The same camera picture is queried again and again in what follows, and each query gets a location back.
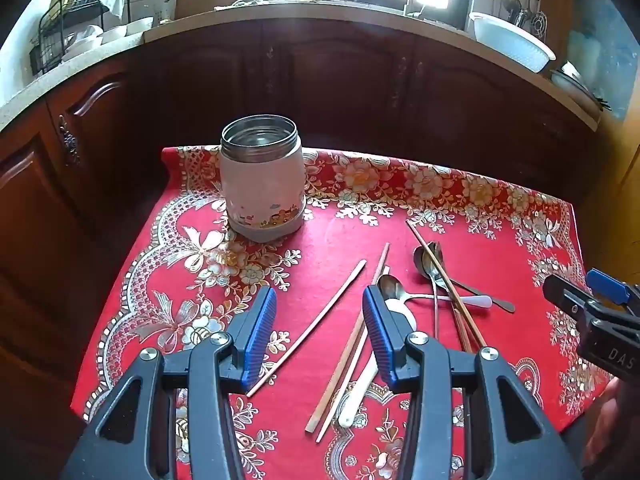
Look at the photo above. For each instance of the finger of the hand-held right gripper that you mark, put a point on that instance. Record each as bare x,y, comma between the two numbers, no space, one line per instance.
565,292
607,284

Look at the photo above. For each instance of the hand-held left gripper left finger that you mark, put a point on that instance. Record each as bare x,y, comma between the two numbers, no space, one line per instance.
260,330

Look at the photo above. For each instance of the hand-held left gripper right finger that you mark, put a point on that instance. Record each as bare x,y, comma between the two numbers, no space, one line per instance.
377,330

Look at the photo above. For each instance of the light wooden chopstick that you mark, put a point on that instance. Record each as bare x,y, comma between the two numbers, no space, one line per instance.
307,329
333,375
345,390

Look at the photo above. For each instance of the white ceramic spoon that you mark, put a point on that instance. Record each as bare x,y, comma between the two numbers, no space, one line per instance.
358,395

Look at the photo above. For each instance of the brown wooden chopstick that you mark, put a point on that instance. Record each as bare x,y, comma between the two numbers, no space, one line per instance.
440,275
461,327

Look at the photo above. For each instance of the person's right hand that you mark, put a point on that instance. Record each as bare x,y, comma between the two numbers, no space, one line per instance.
612,415

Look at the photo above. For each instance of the red floral tablecloth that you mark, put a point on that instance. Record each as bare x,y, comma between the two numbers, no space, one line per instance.
325,240

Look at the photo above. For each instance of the metal basin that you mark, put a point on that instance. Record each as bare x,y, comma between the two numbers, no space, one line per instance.
575,82

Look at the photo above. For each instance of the dark wooden cabinet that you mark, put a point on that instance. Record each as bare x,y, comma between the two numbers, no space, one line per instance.
350,85

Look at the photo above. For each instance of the white plastic basin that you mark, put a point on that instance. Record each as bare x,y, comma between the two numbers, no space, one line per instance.
510,40

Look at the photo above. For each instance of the stone countertop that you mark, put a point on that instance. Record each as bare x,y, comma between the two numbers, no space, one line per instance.
300,7

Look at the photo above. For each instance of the white bowl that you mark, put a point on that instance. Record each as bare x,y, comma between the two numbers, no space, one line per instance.
112,34
82,45
137,25

